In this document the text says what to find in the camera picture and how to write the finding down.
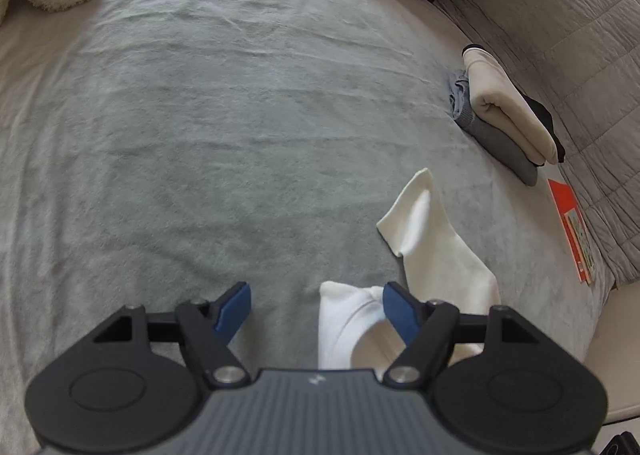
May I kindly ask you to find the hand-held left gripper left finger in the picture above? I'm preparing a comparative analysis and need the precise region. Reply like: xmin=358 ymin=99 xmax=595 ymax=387
xmin=94 ymin=282 xmax=252 ymax=388

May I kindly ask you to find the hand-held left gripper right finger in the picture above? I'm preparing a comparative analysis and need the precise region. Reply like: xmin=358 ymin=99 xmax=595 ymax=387
xmin=382 ymin=281 xmax=543 ymax=388

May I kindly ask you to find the white shirt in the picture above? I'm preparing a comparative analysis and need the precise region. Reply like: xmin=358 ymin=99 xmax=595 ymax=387
xmin=318 ymin=167 xmax=502 ymax=383

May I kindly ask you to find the grey folded garment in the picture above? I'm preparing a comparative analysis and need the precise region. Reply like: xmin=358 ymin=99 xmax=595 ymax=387
xmin=452 ymin=100 xmax=538 ymax=186

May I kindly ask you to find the orange booklet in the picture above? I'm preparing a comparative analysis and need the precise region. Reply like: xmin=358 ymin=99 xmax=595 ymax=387
xmin=546 ymin=178 xmax=598 ymax=286

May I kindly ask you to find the grey quilted bedspread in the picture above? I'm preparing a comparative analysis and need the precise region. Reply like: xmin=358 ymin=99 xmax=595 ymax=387
xmin=432 ymin=0 xmax=640 ymax=286

